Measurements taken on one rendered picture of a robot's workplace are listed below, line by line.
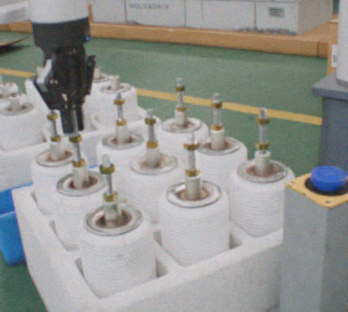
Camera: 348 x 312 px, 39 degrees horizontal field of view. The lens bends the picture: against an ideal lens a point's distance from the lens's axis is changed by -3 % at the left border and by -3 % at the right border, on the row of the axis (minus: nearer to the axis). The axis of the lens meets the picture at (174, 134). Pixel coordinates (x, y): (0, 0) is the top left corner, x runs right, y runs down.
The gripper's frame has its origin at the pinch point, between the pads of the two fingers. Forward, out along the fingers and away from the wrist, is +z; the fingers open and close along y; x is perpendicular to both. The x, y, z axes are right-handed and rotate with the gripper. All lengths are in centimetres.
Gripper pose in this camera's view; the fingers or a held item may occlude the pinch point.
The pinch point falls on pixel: (72, 120)
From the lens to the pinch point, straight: 70.6
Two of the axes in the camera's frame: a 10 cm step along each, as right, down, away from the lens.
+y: 3.3, -3.7, 8.7
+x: -9.4, -0.7, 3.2
